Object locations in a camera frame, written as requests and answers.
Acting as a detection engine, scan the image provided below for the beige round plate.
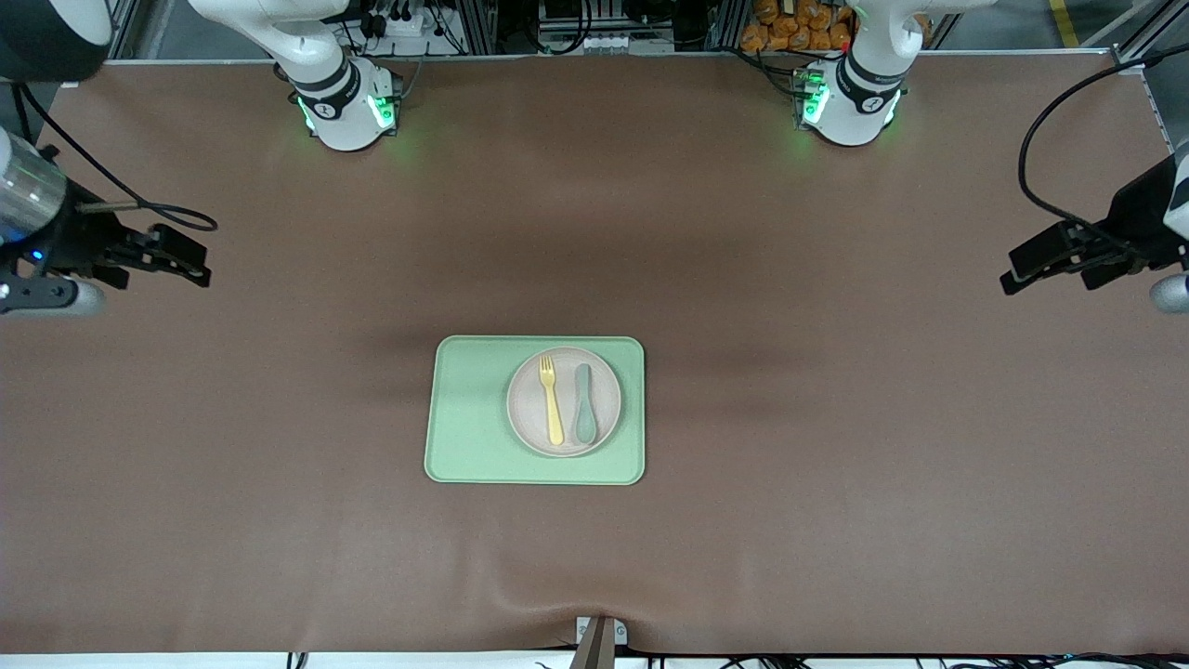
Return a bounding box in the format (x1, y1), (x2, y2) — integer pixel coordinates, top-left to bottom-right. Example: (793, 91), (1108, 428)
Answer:
(506, 347), (622, 458)

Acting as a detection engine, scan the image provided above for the metal table edge bracket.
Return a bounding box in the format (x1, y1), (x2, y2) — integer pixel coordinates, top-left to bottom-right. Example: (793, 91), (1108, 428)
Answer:
(574, 616), (629, 669)

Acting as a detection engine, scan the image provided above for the light green rectangular tray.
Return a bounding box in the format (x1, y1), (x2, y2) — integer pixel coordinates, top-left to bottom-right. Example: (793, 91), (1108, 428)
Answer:
(425, 335), (647, 486)

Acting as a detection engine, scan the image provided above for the aluminium frame post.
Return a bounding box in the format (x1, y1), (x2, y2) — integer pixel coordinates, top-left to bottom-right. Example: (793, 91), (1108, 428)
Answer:
(709, 0), (750, 52)
(462, 0), (499, 55)

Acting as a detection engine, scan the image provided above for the white long socket strip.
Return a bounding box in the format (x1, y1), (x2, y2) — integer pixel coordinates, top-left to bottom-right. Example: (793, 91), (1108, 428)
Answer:
(539, 33), (675, 55)

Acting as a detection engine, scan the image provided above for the aluminium frame rail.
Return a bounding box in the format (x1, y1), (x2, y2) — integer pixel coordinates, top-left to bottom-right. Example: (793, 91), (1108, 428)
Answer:
(100, 0), (142, 64)
(1110, 0), (1189, 150)

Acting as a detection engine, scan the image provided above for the white power strip with plugs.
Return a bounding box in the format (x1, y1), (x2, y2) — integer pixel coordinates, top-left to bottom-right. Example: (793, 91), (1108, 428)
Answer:
(365, 5), (439, 40)

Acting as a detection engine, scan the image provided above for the yellow plastic fork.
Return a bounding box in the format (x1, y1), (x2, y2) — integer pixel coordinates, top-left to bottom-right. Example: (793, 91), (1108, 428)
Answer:
(540, 355), (565, 446)

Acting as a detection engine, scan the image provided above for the brown table cover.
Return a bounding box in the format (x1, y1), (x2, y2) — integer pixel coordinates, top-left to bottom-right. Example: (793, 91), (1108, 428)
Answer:
(0, 51), (1189, 657)

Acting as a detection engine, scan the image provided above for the grey-green plastic spoon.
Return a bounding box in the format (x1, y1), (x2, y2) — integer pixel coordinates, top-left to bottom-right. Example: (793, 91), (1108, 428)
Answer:
(574, 362), (598, 444)

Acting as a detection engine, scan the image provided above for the pile of orange items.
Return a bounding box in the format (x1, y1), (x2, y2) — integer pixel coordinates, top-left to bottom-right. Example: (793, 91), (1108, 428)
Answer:
(740, 0), (854, 53)

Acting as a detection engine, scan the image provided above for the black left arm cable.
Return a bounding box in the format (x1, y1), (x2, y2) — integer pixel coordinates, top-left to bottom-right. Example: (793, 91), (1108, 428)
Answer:
(1018, 46), (1189, 270)

